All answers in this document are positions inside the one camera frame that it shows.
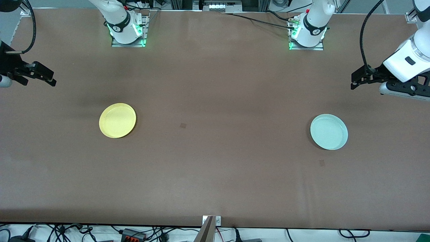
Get metal camera post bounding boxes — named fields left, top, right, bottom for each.
left=193, top=215, right=217, bottom=242

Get tangled black cables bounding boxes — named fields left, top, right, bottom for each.
left=0, top=223, right=202, bottom=242

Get black orange power adapter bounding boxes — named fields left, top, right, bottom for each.
left=120, top=228, right=147, bottom=242

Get long black table cable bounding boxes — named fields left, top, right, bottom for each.
left=223, top=13, right=297, bottom=31

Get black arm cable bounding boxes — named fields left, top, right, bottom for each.
left=6, top=0, right=37, bottom=55
left=360, top=0, right=385, bottom=73

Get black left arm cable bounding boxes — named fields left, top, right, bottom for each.
left=360, top=0, right=385, bottom=73

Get black looped cable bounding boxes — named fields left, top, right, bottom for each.
left=339, top=229, right=371, bottom=239

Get pale green round plate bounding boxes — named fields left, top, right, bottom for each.
left=310, top=114, right=349, bottom=150

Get yellow round plate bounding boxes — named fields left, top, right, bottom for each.
left=99, top=103, right=137, bottom=138

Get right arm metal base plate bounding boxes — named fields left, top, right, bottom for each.
left=112, top=14, right=149, bottom=48

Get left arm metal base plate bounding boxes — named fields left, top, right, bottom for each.
left=288, top=14, right=325, bottom=51

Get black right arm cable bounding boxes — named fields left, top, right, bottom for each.
left=6, top=0, right=37, bottom=55

